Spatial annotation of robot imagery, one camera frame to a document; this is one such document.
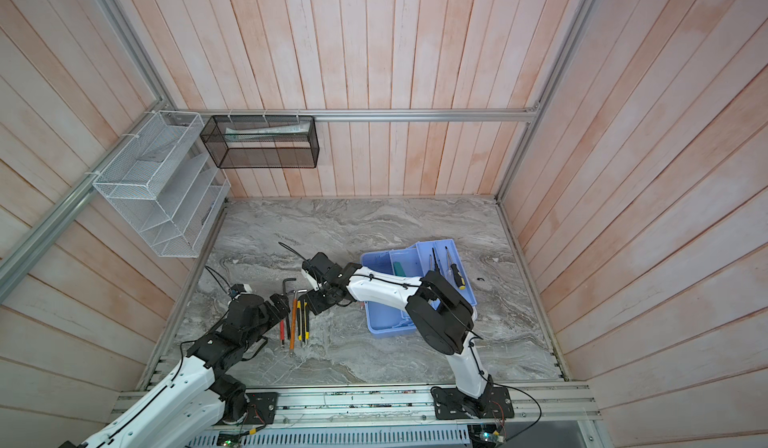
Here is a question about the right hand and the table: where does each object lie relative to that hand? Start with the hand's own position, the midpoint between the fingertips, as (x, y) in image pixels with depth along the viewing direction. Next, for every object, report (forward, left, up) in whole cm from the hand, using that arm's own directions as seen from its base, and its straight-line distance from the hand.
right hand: (314, 302), depth 87 cm
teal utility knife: (+10, -25, +3) cm, 27 cm away
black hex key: (-7, +5, +6) cm, 11 cm away
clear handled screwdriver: (+11, -35, +5) cm, 37 cm away
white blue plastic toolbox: (+14, -39, +5) cm, 41 cm away
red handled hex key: (-8, +9, -4) cm, 13 cm away
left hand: (-4, +9, +2) cm, 10 cm away
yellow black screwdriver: (+11, -36, +6) cm, 38 cm away
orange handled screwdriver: (-5, +7, -5) cm, 9 cm away
